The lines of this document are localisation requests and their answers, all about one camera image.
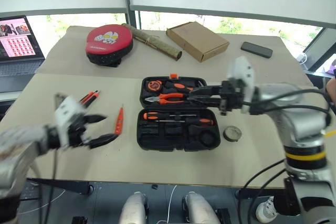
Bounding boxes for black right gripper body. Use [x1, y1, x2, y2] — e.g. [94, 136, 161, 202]
[218, 79, 249, 116]

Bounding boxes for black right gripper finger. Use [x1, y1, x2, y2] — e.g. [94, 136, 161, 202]
[188, 84, 224, 98]
[186, 95, 223, 108]

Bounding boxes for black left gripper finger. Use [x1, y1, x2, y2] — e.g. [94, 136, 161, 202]
[84, 113, 109, 125]
[88, 133, 119, 150]

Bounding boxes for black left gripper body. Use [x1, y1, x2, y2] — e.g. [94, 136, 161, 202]
[59, 114, 92, 149]

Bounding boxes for black plastic tool case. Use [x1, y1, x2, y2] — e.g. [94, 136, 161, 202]
[136, 75, 222, 153]

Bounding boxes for orange voltage tester pen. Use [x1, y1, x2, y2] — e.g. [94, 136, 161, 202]
[113, 103, 125, 135]

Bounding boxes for orange black utility knife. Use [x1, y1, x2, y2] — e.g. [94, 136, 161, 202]
[164, 81, 195, 94]

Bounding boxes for black electrical tape roll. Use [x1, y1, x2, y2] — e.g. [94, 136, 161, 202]
[223, 126, 241, 144]

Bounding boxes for brown cardboard box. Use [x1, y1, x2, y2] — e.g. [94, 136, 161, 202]
[165, 21, 230, 63]

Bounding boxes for orange black tape measure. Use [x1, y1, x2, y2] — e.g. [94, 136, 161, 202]
[146, 79, 165, 94]

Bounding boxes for black smartphone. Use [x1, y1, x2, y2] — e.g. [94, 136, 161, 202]
[240, 40, 274, 59]

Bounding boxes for rolled bamboo mat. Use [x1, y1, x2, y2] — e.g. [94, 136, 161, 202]
[120, 22, 183, 62]

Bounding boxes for silver rounded robot leg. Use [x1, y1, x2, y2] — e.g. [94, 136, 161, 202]
[119, 191, 149, 224]
[181, 191, 220, 224]

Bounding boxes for red black punch pad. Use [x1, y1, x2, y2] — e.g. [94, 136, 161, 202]
[85, 24, 134, 68]

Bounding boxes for open laptop computer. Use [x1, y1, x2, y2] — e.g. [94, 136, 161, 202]
[0, 15, 47, 94]

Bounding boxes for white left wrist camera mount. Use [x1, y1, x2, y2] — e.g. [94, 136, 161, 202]
[54, 94, 87, 131]

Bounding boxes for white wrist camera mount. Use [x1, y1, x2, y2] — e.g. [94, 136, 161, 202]
[54, 94, 87, 131]
[226, 56, 257, 115]

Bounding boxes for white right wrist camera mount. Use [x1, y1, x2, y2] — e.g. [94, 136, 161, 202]
[226, 56, 257, 115]

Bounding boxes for orange handled pliers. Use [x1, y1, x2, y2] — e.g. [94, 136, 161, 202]
[144, 92, 186, 105]

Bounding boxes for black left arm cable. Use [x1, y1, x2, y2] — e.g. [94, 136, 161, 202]
[39, 147, 59, 224]

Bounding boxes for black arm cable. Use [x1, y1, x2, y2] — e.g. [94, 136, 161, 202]
[243, 89, 332, 132]
[39, 147, 59, 224]

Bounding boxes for black table frame bar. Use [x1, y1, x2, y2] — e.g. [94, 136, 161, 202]
[26, 177, 95, 196]

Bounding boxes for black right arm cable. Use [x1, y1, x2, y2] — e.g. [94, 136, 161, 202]
[243, 89, 332, 132]

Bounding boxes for white floor cable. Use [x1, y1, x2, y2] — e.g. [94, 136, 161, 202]
[159, 184, 178, 224]

